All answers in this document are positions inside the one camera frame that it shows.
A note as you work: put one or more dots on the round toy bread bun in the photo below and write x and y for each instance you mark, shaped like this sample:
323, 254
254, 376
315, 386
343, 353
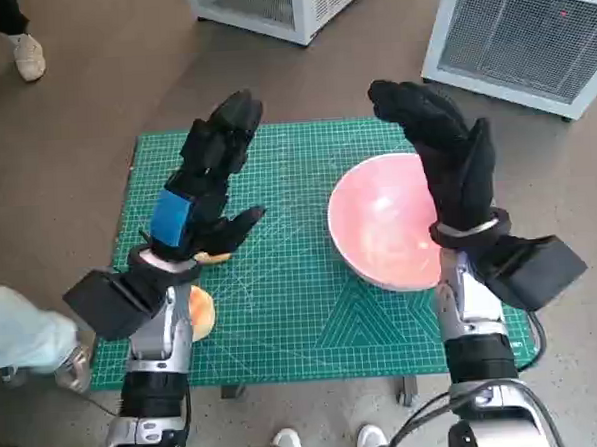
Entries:
204, 313

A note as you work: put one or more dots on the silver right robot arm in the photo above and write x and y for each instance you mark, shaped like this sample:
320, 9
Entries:
478, 354

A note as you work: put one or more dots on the black table leg bracket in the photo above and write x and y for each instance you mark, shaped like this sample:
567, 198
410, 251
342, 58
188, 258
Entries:
233, 391
407, 390

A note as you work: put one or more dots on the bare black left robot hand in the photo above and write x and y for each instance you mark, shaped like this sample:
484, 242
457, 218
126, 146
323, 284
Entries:
210, 153

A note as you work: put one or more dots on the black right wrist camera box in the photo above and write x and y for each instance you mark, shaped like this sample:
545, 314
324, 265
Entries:
536, 271

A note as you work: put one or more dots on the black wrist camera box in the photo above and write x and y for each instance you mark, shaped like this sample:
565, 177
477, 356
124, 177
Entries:
536, 271
110, 306

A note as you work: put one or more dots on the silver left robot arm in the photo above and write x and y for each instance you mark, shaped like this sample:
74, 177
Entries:
155, 351

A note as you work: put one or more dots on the pink bowl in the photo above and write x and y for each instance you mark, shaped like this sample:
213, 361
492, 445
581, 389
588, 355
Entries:
379, 229

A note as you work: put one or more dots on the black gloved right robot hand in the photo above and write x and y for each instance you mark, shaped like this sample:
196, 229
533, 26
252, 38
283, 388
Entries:
450, 160

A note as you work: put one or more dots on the orange toy croissant bread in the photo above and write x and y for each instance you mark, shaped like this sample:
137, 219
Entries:
212, 258

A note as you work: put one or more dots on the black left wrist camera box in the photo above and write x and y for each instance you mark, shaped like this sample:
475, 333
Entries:
110, 306

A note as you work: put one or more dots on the person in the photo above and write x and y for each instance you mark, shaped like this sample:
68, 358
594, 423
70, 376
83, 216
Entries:
18, 328
287, 442
29, 55

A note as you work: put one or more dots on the white mesh cabinet red light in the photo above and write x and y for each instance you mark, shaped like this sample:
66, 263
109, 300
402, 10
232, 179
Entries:
519, 31

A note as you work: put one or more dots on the green cutting mat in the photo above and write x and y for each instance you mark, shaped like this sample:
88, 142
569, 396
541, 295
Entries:
282, 294

